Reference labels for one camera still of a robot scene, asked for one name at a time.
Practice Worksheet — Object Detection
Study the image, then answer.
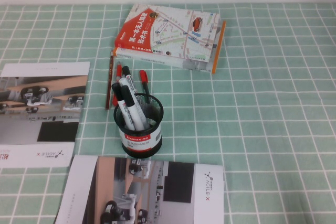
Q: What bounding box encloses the black pen with red cap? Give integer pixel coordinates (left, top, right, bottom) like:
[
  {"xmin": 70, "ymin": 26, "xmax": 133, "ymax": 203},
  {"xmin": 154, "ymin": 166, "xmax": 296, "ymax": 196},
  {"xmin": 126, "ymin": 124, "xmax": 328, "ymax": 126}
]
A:
[{"xmin": 139, "ymin": 69, "xmax": 152, "ymax": 104}]

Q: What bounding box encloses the black mesh pen holder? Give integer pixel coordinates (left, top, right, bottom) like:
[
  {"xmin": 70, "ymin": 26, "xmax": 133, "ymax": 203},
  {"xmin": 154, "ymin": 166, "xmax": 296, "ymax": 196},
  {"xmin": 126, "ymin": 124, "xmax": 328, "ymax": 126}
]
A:
[{"xmin": 113, "ymin": 92, "xmax": 165, "ymax": 159}]

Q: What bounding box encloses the brown wooden pencil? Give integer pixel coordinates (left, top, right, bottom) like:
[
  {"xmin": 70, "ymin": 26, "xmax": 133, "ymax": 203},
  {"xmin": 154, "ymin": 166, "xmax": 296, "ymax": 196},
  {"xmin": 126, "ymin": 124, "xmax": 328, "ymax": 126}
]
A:
[{"xmin": 105, "ymin": 50, "xmax": 116, "ymax": 111}]

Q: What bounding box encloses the red and white map book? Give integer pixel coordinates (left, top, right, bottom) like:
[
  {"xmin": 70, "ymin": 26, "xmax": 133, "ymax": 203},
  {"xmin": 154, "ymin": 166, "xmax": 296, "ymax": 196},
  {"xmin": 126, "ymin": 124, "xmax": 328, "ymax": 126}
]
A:
[{"xmin": 114, "ymin": 3, "xmax": 221, "ymax": 63}]

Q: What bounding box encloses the white book with orange spine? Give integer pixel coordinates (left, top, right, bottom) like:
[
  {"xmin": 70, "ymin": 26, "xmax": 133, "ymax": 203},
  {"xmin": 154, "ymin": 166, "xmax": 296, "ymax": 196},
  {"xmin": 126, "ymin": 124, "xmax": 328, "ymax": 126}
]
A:
[{"xmin": 112, "ymin": 20, "xmax": 227, "ymax": 74}]

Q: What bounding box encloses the green checked tablecloth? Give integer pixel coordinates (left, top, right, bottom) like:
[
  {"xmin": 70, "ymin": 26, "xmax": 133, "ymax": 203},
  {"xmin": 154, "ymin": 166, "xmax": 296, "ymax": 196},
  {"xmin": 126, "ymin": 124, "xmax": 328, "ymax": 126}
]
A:
[{"xmin": 0, "ymin": 3, "xmax": 336, "ymax": 224}]

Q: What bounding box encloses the AgileX brochure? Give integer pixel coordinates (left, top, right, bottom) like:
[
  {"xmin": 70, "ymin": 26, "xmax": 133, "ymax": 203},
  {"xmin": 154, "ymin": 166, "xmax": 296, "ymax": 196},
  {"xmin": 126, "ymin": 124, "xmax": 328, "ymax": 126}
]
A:
[
  {"xmin": 54, "ymin": 154, "xmax": 225, "ymax": 224},
  {"xmin": 0, "ymin": 61, "xmax": 91, "ymax": 168}
]

